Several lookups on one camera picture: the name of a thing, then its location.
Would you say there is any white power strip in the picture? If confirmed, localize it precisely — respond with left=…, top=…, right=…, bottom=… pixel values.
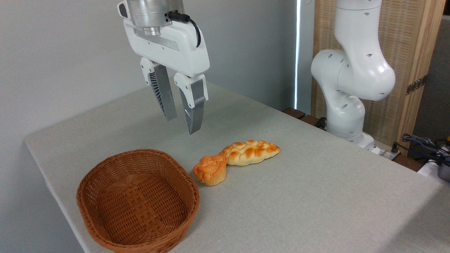
left=372, top=141, right=402, bottom=161

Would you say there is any dark blue cable bundle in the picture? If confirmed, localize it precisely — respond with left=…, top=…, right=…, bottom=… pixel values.
left=400, top=132, right=450, bottom=166

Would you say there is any grey box with white cloth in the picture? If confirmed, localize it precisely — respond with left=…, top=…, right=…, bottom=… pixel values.
left=418, top=159, right=450, bottom=187

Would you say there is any metal screen hinge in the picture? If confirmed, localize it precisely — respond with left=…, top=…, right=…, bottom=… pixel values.
left=406, top=74, right=428, bottom=96

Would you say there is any grey tablecloth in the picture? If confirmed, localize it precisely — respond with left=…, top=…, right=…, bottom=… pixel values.
left=24, top=82, right=450, bottom=253

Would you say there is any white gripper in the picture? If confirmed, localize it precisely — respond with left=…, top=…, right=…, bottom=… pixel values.
left=117, top=1, right=211, bottom=135

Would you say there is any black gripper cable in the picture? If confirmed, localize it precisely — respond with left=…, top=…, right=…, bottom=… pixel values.
left=168, top=11, right=202, bottom=48

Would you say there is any round orange bread bun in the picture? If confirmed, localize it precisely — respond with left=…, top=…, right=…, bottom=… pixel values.
left=192, top=155, right=229, bottom=187

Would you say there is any long braided bread loaf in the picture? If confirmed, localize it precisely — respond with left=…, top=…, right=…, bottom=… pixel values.
left=218, top=140, right=281, bottom=167

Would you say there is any brown wicker basket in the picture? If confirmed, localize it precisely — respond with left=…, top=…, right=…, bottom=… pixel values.
left=76, top=149, right=200, bottom=253

